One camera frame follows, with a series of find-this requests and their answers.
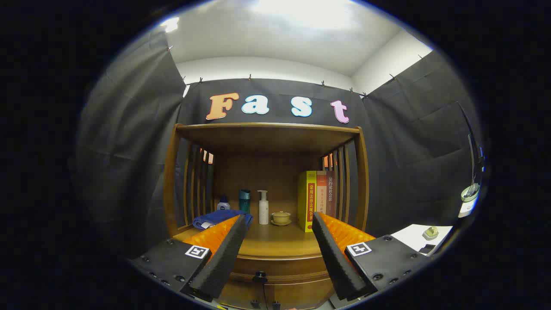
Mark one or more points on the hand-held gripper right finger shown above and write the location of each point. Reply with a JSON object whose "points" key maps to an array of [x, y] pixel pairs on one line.
{"points": [[335, 258]]}

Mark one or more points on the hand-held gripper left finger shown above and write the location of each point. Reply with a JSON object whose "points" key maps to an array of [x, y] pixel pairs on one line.
{"points": [[224, 258]]}

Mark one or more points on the wooden cabinet door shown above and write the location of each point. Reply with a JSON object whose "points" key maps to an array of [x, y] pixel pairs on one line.
{"points": [[241, 295], [297, 295]]}

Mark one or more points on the wooden countertop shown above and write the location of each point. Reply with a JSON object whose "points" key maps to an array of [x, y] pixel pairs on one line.
{"points": [[275, 241]]}

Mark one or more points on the wooden cabinet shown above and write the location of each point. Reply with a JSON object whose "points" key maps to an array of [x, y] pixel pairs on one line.
{"points": [[267, 137]]}

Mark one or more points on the blue folded towel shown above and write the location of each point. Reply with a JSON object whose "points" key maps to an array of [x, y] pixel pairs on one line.
{"points": [[215, 216]]}

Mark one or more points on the small white bottle dark cap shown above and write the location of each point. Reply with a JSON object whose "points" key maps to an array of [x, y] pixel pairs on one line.
{"points": [[223, 205]]}

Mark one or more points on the white pump bottle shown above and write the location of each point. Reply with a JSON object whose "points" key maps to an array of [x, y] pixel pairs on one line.
{"points": [[263, 211]]}

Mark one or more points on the teal bottle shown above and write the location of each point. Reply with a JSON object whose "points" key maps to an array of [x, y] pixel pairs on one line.
{"points": [[245, 200]]}

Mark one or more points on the yellow book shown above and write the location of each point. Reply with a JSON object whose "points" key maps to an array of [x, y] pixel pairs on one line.
{"points": [[306, 202]]}

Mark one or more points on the brown book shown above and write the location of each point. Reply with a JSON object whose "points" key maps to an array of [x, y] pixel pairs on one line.
{"points": [[330, 193]]}

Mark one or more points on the beige saucer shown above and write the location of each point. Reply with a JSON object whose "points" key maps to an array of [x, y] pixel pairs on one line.
{"points": [[280, 223]]}

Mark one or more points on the beige lidded teacup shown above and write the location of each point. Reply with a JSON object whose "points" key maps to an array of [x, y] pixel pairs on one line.
{"points": [[281, 216]]}

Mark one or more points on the orange book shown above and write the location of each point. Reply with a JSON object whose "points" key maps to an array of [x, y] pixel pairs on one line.
{"points": [[321, 189]]}

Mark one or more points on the white side table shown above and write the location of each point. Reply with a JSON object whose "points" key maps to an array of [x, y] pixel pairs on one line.
{"points": [[409, 237]]}

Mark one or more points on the flat black square object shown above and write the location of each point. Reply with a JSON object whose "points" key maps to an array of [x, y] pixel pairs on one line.
{"points": [[427, 249]]}

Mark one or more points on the small pale green object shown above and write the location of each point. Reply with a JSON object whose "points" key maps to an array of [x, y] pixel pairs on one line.
{"points": [[430, 233]]}

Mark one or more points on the small white block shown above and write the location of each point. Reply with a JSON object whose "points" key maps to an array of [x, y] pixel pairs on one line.
{"points": [[466, 209]]}

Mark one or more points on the white round dish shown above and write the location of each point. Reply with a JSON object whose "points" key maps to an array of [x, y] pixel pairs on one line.
{"points": [[470, 193]]}

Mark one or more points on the black backdrop cloth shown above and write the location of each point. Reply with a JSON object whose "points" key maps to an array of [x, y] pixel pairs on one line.
{"points": [[129, 129]]}

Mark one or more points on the thin black stand pole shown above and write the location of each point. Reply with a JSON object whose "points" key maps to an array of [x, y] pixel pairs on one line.
{"points": [[471, 142]]}

